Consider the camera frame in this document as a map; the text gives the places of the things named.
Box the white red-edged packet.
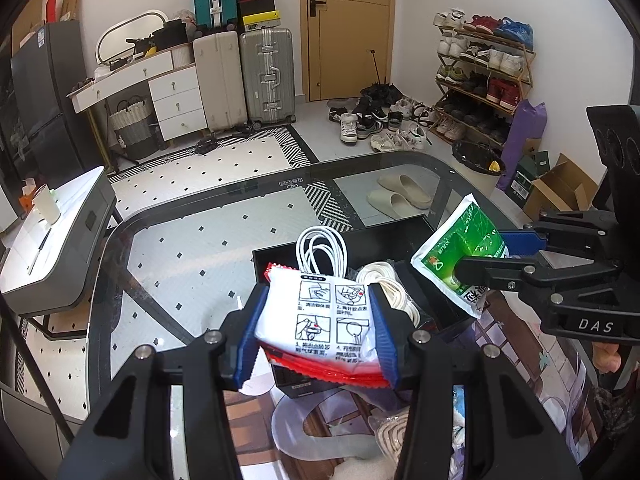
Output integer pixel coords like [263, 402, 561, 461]
[254, 262, 393, 391]

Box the wooden shoe rack with shoes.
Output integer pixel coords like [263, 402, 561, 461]
[432, 7, 536, 143]

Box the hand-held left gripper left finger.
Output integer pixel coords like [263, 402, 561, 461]
[57, 284, 273, 480]

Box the person's right hand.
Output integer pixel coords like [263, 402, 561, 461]
[592, 341, 626, 376]

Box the silver suitcase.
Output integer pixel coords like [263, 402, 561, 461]
[238, 26, 297, 128]

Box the white coffee table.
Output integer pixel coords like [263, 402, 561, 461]
[0, 166, 118, 318]

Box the white cable coil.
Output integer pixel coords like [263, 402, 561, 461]
[295, 226, 351, 281]

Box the black umbrella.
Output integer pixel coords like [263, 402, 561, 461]
[360, 49, 401, 106]

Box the white dressing table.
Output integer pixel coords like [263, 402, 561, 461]
[67, 42, 208, 161]

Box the black bag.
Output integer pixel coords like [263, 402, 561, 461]
[150, 19, 190, 52]

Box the person's right forearm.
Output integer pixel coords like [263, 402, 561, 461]
[575, 365, 628, 466]

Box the wooden door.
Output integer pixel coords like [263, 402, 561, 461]
[299, 0, 396, 103]

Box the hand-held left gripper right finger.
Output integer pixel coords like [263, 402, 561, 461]
[367, 284, 583, 480]

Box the purple rolled mat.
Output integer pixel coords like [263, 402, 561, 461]
[496, 99, 547, 192]

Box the pale cup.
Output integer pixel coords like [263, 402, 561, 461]
[32, 185, 62, 225]

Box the cream rope coil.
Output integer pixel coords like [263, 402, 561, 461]
[354, 260, 423, 331]

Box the beige suitcase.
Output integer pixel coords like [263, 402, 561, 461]
[192, 30, 249, 133]

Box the plain black shoe box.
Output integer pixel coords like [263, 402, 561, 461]
[237, 0, 277, 17]

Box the dark grey fridge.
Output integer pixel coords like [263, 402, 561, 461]
[10, 19, 101, 181]

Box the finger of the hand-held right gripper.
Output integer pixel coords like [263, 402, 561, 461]
[499, 210, 623, 261]
[454, 254, 626, 311]

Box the brown cardboard box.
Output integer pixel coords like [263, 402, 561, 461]
[522, 152, 601, 221]

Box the printed table mat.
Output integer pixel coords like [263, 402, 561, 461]
[220, 280, 626, 480]

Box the woven laundry basket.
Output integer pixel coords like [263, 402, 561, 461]
[107, 96, 161, 160]

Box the cream trash bin black liner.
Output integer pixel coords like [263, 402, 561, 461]
[451, 140, 508, 201]

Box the thin dark pen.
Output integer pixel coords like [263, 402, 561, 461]
[27, 227, 53, 276]

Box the oval mirror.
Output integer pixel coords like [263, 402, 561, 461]
[95, 8, 167, 65]

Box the beige slipper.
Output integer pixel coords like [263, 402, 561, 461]
[366, 190, 418, 220]
[376, 174, 433, 209]

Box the black storage box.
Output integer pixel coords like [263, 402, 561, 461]
[250, 212, 473, 401]

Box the pile of worn sneakers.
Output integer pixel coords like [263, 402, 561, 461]
[327, 95, 441, 153]

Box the dark green box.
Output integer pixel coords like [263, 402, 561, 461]
[509, 137, 551, 201]

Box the green white packet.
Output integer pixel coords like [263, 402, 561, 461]
[411, 194, 512, 320]

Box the yellow black box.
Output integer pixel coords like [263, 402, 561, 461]
[241, 12, 277, 32]

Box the tall dark glass cabinet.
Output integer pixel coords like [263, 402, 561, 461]
[0, 0, 46, 196]

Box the beige braided rope bundle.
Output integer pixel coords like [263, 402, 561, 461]
[367, 407, 418, 466]

